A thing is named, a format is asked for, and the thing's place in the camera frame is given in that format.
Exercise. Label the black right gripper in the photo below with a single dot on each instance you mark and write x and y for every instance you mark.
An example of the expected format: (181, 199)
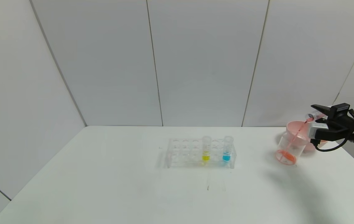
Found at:
(339, 109)

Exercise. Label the red pigment test tube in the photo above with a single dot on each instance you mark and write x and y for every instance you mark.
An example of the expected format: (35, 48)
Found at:
(314, 116)

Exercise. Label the yellow pigment test tube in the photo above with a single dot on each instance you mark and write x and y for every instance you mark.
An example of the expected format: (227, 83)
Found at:
(206, 155)

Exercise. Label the clear glass beaker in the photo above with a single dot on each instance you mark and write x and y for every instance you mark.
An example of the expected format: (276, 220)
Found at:
(289, 155)

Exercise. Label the blue pigment test tube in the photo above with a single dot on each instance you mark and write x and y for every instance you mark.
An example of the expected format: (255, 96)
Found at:
(226, 155)

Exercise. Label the clear plastic test tube rack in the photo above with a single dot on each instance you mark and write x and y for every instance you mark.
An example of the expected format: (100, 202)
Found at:
(183, 154)

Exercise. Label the pink bowl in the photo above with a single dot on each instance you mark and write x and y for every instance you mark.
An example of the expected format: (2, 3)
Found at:
(295, 127)

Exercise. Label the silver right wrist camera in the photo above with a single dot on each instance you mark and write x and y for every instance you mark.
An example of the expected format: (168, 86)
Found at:
(317, 129)

